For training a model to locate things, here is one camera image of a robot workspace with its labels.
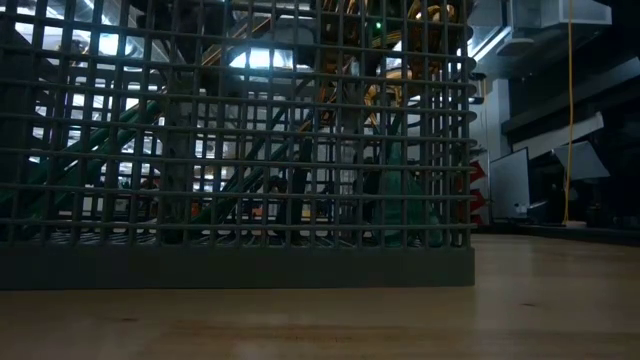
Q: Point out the black aluminium table frame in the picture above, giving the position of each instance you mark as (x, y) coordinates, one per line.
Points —
(550, 232)

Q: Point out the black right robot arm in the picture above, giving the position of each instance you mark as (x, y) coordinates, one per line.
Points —
(378, 24)

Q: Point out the grey mesh cutlery caddy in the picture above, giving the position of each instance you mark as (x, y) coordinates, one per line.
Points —
(240, 270)

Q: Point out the grey angled panel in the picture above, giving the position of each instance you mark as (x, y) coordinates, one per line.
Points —
(582, 160)

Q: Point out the red and white rack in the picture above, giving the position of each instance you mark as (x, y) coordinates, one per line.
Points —
(477, 200)

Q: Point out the whiteboard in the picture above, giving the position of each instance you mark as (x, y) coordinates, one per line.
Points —
(510, 185)

